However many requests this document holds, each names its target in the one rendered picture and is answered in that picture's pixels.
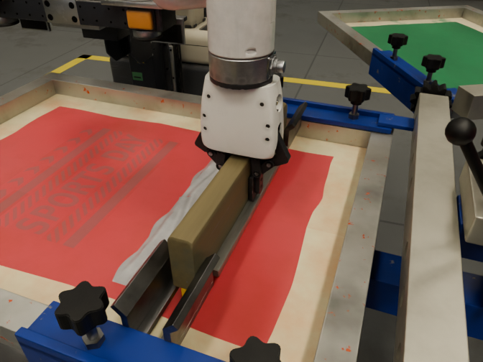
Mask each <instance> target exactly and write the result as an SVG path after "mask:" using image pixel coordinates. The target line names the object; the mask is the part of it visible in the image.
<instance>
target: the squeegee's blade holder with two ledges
mask: <svg viewBox="0 0 483 362"><path fill-rule="evenodd" d="M279 167H280V165H279V166H274V167H273V168H272V169H270V170H268V171H266V172H265V173H264V174H263V188H262V191H261V193H260V194H258V193H257V196H256V197H255V199H254V200H253V201H250V200H248V201H247V204H246V205H245V206H244V209H243V210H242V212H241V213H240V215H239V217H238V218H237V220H236V222H235V224H234V225H233V227H232V229H231V230H230V232H229V234H228V236H227V237H226V239H225V241H224V242H223V244H222V245H221V248H220V249H219V250H218V253H217V255H218V256H219V257H220V259H219V261H218V262H217V264H216V266H215V267H214V269H213V275H214V276H215V277H219V276H220V274H221V272H222V271H223V269H224V267H225V265H226V263H227V261H228V260H229V257H230V256H231V254H232V252H233V250H234V249H235V247H236V245H237V243H238V242H239V239H240V238H241V236H242V234H243V232H244V230H245V228H246V227H247V225H248V223H249V221H250V220H251V218H252V216H253V214H254V212H255V210H256V209H257V206H258V205H259V203H260V201H261V199H262V198H263V196H264V194H265V192H266V190H267V188H268V187H269V185H270V183H271V181H272V179H273V177H274V176H275V174H276V172H277V170H278V168H279Z"/></svg>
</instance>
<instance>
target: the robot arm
mask: <svg viewBox="0 0 483 362"><path fill-rule="evenodd" d="M126 1H153V2H155V3H156V5H158V6H159V7H160V8H162V9H166V10H171V11H175V10H186V9H202V8H206V14H207V30H208V61H209V72H208V73H207V74H206V76H205V80H204V84H203V94H202V101H201V132H200V134H199V135H198V137H197V139H196V141H195V145H196V146H197V147H198V148H200V149H202V150H203V151H204V152H207V154H208V156H209V157H210V158H211V159H212V160H213V161H214V162H215V163H216V168H217V169H218V170H220V169H221V168H222V166H223V165H224V163H225V162H226V161H227V159H228V158H229V157H230V156H231V154H238V155H241V156H245V157H251V165H252V173H251V175H250V176H249V178H248V200H250V201H253V200H254V199H255V197H256V196H257V193H258V194H260V193H261V191H262V188H263V174H264V173H265V172H266V171H268V170H270V169H272V168H273V167H274V166H279V165H282V164H287V163H288V162H289V160H290V158H291V156H290V153H289V151H288V148H287V147H286V145H285V143H284V141H283V134H284V115H283V100H282V87H281V82H280V77H279V76H278V75H274V74H275V73H284V72H285V67H286V62H285V61H282V60H279V59H277V56H276V51H274V50H275V17H276V1H277V0H126ZM275 153H276V155H275Z"/></svg>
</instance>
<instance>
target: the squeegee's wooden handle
mask: <svg viewBox="0 0 483 362"><path fill-rule="evenodd" d="M287 111H288V105H287V104H286V103H285V102H283V115H284V134H283V141H284V135H285V128H286V122H287ZM251 173H252V165H251V157H245V156H241V155H238V154H231V156H230V157H229V158H228V159H227V161H226V162H225V163H224V165H223V166H222V168H221V169H220V170H219V171H218V173H217V174H216V176H215V177H214V178H213V179H212V181H211V182H210V183H209V184H208V186H207V187H206V189H205V190H204V191H203V192H202V194H201V195H200V197H199V198H198V199H197V201H196V202H195V203H194V204H193V206H192V207H191V209H190V210H189V211H188V212H187V214H186V215H185V217H184V218H183V219H182V220H181V222H180V223H179V224H178V226H177V227H176V228H175V230H174V231H173V232H172V233H171V235H170V236H169V238H168V240H167V244H168V250H169V255H170V265H171V270H172V280H173V285H174V286H176V287H181V288H183V289H187V288H188V287H189V285H190V283H191V282H192V280H193V278H194V277H195V275H196V274H197V272H198V270H199V269H200V267H201V265H202V264H203V262H204V261H205V259H206V258H207V257H208V256H210V255H212V254H214V253H216V254H217V253H218V251H219V249H220V248H221V245H222V244H223V242H224V241H225V239H226V237H227V236H228V234H229V232H230V230H231V229H232V227H233V225H234V224H235V222H236V220H237V218H238V217H239V215H240V213H241V212H242V210H243V209H244V206H245V205H246V204H247V201H248V178H249V176H250V175H251Z"/></svg>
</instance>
